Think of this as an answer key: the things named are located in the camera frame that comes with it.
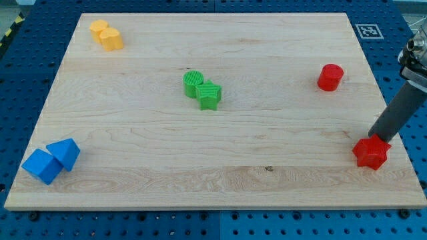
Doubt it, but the red cylinder block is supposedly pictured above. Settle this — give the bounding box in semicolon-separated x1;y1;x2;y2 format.
317;64;344;91

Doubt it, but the white fiducial marker tag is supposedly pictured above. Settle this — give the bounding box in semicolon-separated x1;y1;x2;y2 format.
355;23;384;39

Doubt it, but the blue triangle block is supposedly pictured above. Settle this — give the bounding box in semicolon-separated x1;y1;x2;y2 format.
46;138;81;172

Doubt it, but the red star block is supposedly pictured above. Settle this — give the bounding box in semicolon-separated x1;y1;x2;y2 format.
352;134;392;170

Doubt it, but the yellow hexagon block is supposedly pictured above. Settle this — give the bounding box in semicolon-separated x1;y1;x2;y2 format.
89;19;109;44

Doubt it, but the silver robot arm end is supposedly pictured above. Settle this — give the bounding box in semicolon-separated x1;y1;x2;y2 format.
398;21;426;92

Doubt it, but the blue cube block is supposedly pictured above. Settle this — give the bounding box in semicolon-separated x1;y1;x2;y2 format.
22;149;63;185

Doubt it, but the yellow heart block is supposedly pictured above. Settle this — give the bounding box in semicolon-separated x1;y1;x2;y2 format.
99;27;123;51

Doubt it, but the wooden board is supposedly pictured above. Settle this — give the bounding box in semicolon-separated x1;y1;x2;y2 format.
5;13;426;211

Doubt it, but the green cylinder block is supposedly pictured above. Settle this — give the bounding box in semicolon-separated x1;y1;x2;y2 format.
183;70;204;98

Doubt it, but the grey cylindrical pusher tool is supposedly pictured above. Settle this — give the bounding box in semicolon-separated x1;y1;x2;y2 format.
368;81;426;143

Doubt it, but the green star block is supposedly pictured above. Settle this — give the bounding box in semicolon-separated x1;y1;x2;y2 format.
195;80;222;111

